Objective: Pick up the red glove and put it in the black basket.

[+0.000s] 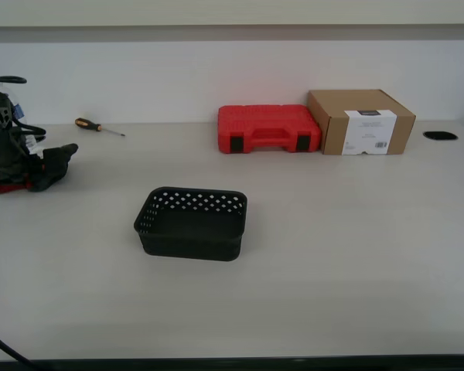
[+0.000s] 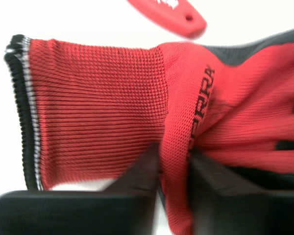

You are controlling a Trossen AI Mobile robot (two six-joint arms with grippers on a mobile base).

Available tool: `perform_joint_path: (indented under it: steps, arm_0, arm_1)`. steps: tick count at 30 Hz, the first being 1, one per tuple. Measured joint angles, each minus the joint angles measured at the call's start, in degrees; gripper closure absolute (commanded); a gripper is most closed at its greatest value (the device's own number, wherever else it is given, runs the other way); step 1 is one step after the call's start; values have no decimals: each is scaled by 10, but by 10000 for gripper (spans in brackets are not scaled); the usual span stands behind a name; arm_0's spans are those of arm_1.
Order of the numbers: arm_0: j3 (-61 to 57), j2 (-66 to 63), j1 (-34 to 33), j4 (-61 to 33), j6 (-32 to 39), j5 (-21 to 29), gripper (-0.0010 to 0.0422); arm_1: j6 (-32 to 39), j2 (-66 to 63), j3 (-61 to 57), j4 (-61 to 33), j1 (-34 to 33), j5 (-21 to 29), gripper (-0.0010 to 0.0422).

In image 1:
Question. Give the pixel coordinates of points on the red and black work glove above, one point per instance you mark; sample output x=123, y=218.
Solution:
x=62, y=154

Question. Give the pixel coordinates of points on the black plastic woven basket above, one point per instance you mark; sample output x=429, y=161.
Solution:
x=193, y=232

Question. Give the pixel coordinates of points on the red plastic tool case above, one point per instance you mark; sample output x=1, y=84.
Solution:
x=267, y=123

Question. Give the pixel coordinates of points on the brown cardboard box white label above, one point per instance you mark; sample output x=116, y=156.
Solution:
x=355, y=116

